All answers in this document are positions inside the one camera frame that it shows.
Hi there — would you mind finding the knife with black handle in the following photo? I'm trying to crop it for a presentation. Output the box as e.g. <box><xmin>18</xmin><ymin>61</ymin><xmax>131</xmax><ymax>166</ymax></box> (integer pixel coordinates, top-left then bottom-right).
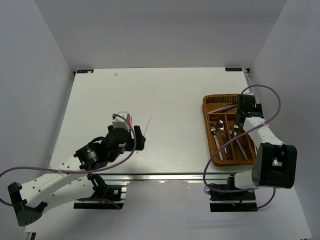
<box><xmin>224</xmin><ymin>104</ymin><xmax>237</xmax><ymax>110</ymax></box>

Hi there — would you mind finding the fork with black dotted handle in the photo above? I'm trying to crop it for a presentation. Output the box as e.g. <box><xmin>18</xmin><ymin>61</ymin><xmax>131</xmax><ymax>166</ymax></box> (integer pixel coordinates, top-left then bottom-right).
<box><xmin>232</xmin><ymin>124</ymin><xmax>240</xmax><ymax>151</ymax></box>

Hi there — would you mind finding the knife with pink handle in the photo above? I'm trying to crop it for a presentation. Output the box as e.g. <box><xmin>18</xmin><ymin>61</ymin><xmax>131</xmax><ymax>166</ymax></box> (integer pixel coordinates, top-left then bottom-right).
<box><xmin>207</xmin><ymin>106</ymin><xmax>229</xmax><ymax>114</ymax></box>

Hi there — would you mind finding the fork with pink handle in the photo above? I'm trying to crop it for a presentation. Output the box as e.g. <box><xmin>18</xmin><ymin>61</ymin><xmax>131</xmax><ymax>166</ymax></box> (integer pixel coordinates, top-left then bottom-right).
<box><xmin>229</xmin><ymin>130</ymin><xmax>249</xmax><ymax>160</ymax></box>

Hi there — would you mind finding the spoon with dark dotted handle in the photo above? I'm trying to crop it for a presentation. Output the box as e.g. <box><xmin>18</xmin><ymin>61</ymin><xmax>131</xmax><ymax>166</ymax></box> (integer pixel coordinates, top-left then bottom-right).
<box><xmin>216</xmin><ymin>119</ymin><xmax>231</xmax><ymax>160</ymax></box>

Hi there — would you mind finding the white chopstick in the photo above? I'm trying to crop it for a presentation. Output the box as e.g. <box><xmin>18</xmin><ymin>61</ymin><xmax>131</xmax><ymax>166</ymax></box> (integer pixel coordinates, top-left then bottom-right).
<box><xmin>142</xmin><ymin>115</ymin><xmax>152</xmax><ymax>137</ymax></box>

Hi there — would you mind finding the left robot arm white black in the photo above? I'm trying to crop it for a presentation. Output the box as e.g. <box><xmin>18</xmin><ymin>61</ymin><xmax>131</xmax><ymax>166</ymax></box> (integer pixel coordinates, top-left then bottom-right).
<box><xmin>7</xmin><ymin>124</ymin><xmax>146</xmax><ymax>227</ymax></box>

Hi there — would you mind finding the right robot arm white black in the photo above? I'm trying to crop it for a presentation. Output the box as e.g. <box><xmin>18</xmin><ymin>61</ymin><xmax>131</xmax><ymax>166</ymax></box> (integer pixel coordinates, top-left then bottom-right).
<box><xmin>225</xmin><ymin>94</ymin><xmax>298</xmax><ymax>200</ymax></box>

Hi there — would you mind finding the wicker cutlery basket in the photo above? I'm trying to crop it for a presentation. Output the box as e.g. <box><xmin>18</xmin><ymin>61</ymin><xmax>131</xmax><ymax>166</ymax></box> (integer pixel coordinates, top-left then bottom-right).
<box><xmin>202</xmin><ymin>94</ymin><xmax>256</xmax><ymax>167</ymax></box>

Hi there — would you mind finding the blue label right corner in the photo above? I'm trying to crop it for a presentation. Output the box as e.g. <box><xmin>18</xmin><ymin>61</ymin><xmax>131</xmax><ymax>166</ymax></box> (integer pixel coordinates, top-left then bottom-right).
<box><xmin>224</xmin><ymin>67</ymin><xmax>243</xmax><ymax>72</ymax></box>

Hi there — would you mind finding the blue label corner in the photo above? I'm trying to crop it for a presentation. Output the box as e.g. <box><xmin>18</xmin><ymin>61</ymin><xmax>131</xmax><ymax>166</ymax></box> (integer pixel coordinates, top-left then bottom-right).
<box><xmin>76</xmin><ymin>69</ymin><xmax>94</xmax><ymax>74</ymax></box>
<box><xmin>224</xmin><ymin>67</ymin><xmax>243</xmax><ymax>72</ymax></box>

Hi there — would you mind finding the blue label left corner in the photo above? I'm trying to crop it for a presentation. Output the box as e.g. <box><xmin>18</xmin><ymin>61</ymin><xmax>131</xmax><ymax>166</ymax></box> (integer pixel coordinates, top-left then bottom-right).
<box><xmin>76</xmin><ymin>69</ymin><xmax>94</xmax><ymax>74</ymax></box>

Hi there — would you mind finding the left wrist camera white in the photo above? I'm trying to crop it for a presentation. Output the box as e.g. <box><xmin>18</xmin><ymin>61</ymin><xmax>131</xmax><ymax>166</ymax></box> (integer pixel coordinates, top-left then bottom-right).
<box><xmin>112</xmin><ymin>111</ymin><xmax>131</xmax><ymax>131</ymax></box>

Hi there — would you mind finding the spoon with pink handle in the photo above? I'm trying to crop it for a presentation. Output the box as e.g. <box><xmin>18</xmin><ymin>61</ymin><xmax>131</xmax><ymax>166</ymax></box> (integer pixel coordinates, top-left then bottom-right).
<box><xmin>210</xmin><ymin>124</ymin><xmax>223</xmax><ymax>160</ymax></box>

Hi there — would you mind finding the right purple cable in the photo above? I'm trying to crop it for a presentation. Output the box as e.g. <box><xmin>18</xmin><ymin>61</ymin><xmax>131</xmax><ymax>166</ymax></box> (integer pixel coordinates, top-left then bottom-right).
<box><xmin>203</xmin><ymin>84</ymin><xmax>281</xmax><ymax>210</ymax></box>

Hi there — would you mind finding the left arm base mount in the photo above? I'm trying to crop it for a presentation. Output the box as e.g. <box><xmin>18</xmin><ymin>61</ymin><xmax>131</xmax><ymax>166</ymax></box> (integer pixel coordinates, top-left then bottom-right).
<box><xmin>73</xmin><ymin>174</ymin><xmax>125</xmax><ymax>210</ymax></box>

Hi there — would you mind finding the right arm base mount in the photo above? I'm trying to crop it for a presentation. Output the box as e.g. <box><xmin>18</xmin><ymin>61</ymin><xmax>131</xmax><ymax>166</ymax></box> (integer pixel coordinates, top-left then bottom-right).
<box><xmin>204</xmin><ymin>175</ymin><xmax>258</xmax><ymax>213</ymax></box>

